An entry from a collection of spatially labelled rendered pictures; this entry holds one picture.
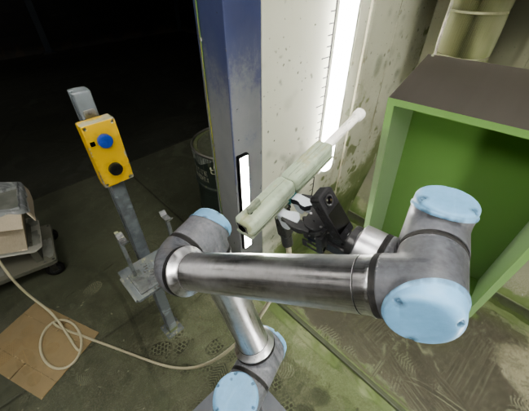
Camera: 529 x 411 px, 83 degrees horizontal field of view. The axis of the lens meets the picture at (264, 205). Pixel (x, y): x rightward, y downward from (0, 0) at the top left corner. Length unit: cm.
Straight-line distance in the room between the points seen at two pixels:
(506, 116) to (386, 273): 80
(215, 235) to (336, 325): 160
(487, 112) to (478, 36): 127
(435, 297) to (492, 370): 214
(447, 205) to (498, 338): 222
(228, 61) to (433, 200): 95
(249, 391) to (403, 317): 81
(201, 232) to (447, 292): 57
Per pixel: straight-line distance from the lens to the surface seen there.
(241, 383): 116
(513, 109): 117
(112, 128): 125
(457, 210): 50
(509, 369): 259
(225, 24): 123
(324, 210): 58
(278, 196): 64
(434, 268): 42
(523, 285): 275
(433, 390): 229
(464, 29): 237
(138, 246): 165
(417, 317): 41
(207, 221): 81
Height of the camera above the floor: 201
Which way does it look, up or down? 40 degrees down
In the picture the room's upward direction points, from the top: straight up
